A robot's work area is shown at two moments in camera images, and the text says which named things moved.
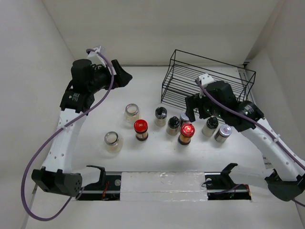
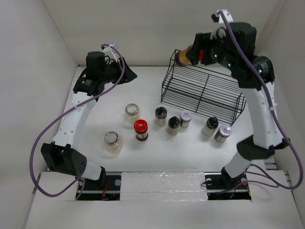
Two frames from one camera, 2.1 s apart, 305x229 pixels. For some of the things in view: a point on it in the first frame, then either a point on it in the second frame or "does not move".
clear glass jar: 132,113 does not move
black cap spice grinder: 211,124 does not move
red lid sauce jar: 140,128 does not move
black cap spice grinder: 160,116 does not move
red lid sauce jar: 187,131 to 180,57
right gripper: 191,103 to 203,41
